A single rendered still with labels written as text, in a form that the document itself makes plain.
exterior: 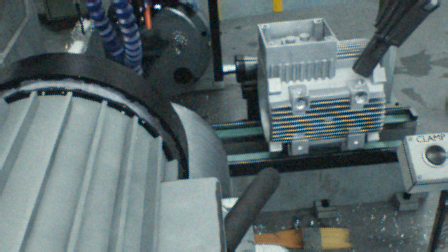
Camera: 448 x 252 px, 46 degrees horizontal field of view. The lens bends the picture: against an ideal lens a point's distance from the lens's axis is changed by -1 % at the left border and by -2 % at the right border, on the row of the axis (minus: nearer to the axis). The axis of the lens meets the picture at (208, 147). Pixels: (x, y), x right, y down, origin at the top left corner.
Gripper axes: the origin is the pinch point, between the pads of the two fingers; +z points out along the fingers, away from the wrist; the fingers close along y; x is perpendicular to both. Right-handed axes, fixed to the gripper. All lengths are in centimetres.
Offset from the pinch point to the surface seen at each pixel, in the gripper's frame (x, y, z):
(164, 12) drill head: -30.8, -26.7, 17.1
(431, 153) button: 4.3, 21.9, 2.6
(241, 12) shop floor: 57, -309, 96
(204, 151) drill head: -25.1, 23.7, 13.8
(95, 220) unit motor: -40, 59, -2
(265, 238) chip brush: -1.3, 9.0, 36.5
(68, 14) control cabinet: -61, -306, 150
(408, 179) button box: 4.0, 22.1, 7.5
